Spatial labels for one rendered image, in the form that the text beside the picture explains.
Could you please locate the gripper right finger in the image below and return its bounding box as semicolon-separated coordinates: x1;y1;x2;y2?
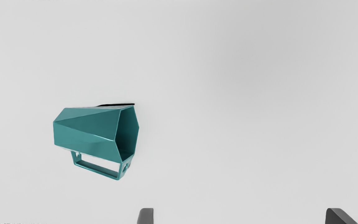
325;208;358;224

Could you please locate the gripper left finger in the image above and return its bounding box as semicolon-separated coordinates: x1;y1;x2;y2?
137;208;154;224

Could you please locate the teal faceted mug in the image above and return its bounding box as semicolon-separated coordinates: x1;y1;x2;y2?
53;105;140;181

